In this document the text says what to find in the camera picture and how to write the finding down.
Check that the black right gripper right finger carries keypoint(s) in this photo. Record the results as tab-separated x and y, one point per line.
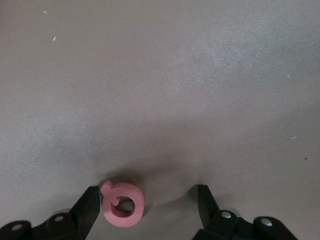
210	215

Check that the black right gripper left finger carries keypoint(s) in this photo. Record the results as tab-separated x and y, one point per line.
83	212

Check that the pink letter Q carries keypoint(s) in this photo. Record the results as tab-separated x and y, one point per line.
136	197

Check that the brown table cover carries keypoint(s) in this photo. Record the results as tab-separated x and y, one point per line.
160	75

